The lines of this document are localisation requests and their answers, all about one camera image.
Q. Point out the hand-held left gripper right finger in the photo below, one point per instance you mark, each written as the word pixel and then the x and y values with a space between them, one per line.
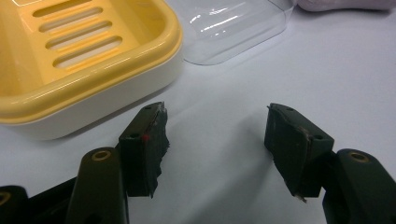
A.
pixel 292 146

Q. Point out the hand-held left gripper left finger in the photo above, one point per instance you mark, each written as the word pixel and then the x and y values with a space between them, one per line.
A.
pixel 141 155

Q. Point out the yellow and white soap dish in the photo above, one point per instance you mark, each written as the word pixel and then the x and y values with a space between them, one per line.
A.
pixel 77 59

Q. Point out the clear plastic lid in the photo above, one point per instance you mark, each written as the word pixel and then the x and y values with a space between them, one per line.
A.
pixel 227 29

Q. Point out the white object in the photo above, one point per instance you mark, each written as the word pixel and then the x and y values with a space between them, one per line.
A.
pixel 345 4

